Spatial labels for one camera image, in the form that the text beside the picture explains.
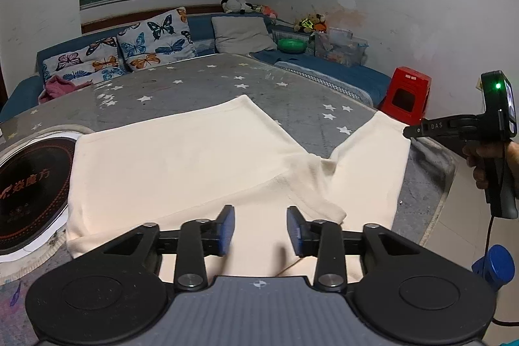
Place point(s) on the wide butterfly print pillow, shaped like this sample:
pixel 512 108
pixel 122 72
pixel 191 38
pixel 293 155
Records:
pixel 81 62

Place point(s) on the blue plastic object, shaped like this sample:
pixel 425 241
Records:
pixel 496 265

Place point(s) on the blue sofa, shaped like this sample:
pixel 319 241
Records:
pixel 202 28

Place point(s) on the plain grey pillow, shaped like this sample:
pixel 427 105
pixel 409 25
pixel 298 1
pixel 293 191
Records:
pixel 239 34

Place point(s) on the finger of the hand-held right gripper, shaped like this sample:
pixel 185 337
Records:
pixel 425 129

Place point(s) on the square butterfly print pillow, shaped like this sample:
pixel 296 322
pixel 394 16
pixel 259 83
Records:
pixel 158 42

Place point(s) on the pink cloth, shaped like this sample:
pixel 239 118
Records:
pixel 61 88

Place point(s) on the clear storage box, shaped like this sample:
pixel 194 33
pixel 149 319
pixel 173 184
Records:
pixel 340 48

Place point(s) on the red plastic stool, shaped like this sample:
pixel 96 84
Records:
pixel 405 90

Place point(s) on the plush toy with yellow vest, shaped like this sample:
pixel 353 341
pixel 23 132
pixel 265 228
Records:
pixel 309 23

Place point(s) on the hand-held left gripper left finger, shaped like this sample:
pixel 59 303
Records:
pixel 227 230

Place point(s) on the black white plush toy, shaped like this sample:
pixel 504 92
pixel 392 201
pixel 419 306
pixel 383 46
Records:
pixel 235 4

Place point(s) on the grey star tablecloth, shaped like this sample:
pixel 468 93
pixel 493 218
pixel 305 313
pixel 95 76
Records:
pixel 243 86

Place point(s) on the green bowl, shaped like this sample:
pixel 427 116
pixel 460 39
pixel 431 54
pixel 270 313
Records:
pixel 292 45

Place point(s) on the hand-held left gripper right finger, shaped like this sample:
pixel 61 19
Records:
pixel 294 230

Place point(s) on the person's right hand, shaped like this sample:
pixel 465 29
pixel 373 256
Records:
pixel 478 161

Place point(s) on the round black induction cooktop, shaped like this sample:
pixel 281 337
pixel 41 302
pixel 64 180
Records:
pixel 24 200

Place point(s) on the cream pants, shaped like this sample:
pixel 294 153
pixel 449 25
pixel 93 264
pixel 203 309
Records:
pixel 182 167

